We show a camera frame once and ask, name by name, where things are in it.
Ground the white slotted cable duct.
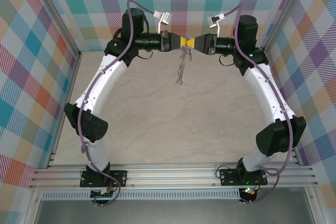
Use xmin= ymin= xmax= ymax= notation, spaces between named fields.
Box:
xmin=41 ymin=188 xmax=241 ymax=200

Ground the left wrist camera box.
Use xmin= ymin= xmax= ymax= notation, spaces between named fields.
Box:
xmin=153 ymin=10 xmax=171 ymax=34

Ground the small black circuit board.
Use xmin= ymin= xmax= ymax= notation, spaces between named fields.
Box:
xmin=90 ymin=187 xmax=118 ymax=200

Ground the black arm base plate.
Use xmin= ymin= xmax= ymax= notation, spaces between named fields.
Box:
xmin=219 ymin=167 xmax=268 ymax=187
xmin=80 ymin=169 xmax=129 ymax=188

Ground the metal band with split rings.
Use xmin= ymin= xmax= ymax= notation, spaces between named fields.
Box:
xmin=175 ymin=45 xmax=195 ymax=86

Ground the aluminium side rail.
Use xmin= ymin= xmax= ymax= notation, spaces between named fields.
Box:
xmin=46 ymin=50 xmax=82 ymax=169
xmin=261 ymin=47 xmax=302 ymax=167

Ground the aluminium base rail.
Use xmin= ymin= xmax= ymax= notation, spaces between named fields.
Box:
xmin=28 ymin=162 xmax=320 ymax=190

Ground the grey metal panel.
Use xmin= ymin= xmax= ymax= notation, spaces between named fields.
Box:
xmin=34 ymin=199 xmax=316 ymax=224

